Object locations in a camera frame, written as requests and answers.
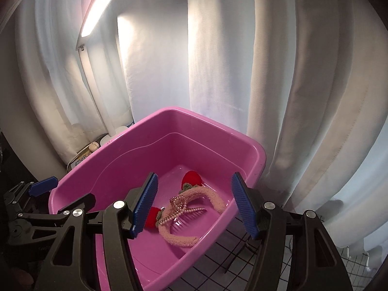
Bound pearl hair claw clip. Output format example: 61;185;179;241
155;195;206;227

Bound pink strawberry fuzzy headband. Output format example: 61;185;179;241
145;171;227;248

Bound blue printed packet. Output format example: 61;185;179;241
70;149;92;169

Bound pink plastic tub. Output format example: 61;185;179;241
49;107;266;290

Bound white sheer curtain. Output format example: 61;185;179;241
1;0;387;268

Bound white desk lamp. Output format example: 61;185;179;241
76;0;127;146

